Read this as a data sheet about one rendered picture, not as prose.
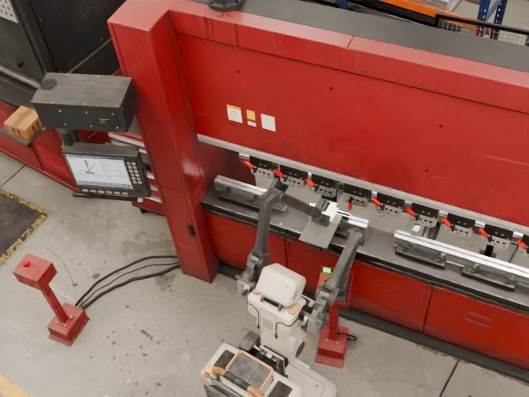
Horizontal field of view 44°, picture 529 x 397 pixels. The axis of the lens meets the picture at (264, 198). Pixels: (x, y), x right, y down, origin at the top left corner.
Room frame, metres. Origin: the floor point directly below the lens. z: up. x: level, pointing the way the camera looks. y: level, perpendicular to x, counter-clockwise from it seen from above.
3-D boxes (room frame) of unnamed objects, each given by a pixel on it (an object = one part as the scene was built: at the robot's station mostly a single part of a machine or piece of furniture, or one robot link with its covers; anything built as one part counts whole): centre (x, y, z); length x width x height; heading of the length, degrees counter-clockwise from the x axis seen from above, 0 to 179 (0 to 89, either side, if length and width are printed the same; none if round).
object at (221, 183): (2.81, 0.09, 0.92); 0.50 x 0.06 x 0.10; 60
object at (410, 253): (2.19, -0.89, 0.89); 0.30 x 0.05 x 0.03; 60
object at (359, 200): (2.45, -0.54, 1.26); 0.15 x 0.09 x 0.17; 60
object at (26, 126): (3.62, 1.66, 1.04); 0.30 x 0.26 x 0.12; 51
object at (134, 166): (2.70, 0.88, 1.42); 0.45 x 0.12 x 0.36; 76
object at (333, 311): (2.13, -0.36, 0.39); 0.05 x 0.05 x 0.54; 69
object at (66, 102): (2.79, 0.91, 1.53); 0.51 x 0.25 x 0.85; 76
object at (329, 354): (2.11, -0.35, 0.06); 0.25 x 0.20 x 0.12; 159
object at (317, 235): (2.41, -0.32, 1.00); 0.26 x 0.18 x 0.01; 150
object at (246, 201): (2.79, 0.16, 0.89); 0.30 x 0.05 x 0.03; 60
